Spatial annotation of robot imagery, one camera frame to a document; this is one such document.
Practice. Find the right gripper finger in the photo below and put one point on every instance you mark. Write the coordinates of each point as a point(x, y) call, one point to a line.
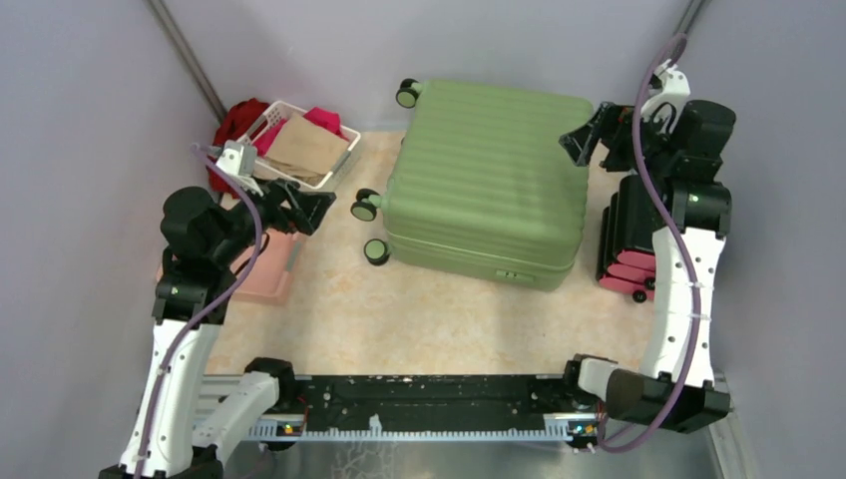
point(578, 145)
point(603, 121)

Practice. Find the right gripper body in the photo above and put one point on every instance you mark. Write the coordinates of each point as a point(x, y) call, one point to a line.
point(607, 132)

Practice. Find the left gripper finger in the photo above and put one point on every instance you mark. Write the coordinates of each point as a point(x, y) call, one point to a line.
point(304, 223)
point(312, 205)

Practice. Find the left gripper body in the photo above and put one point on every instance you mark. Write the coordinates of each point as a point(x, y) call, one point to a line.
point(288, 207)

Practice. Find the green hard-shell suitcase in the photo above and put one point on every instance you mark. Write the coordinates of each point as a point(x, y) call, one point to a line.
point(481, 186)

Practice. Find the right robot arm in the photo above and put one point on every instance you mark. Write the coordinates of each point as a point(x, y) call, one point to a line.
point(661, 238)

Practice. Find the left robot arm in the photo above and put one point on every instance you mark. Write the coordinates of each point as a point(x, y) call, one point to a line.
point(210, 252)

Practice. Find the tan folded cloth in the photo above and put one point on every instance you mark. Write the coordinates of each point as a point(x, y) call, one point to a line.
point(305, 151)

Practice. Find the pink plastic basket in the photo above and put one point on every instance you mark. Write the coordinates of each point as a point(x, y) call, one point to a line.
point(270, 280)

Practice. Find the magenta cloth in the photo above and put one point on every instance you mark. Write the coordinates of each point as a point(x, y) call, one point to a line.
point(326, 120)

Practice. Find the white plastic basket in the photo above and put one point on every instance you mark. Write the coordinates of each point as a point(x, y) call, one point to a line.
point(272, 116)

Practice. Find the red cloth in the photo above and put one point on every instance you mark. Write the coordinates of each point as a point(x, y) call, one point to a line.
point(234, 124)

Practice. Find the black and pink storage stack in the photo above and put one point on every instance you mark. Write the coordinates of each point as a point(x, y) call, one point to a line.
point(626, 262)

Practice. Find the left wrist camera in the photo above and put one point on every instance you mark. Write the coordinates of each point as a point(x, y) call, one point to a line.
point(237, 159)

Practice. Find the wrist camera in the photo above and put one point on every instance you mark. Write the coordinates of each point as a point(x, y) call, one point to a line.
point(667, 85)
point(237, 159)

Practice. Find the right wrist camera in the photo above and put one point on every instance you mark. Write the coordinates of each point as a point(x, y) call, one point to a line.
point(667, 85)

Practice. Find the right aluminium corner post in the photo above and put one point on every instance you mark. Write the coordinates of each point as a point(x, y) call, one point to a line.
point(692, 11)

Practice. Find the aluminium corner post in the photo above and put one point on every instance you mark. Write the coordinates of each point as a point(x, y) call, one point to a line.
point(185, 53)
point(692, 11)

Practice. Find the left aluminium corner post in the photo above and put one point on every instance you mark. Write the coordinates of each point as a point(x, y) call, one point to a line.
point(185, 53)

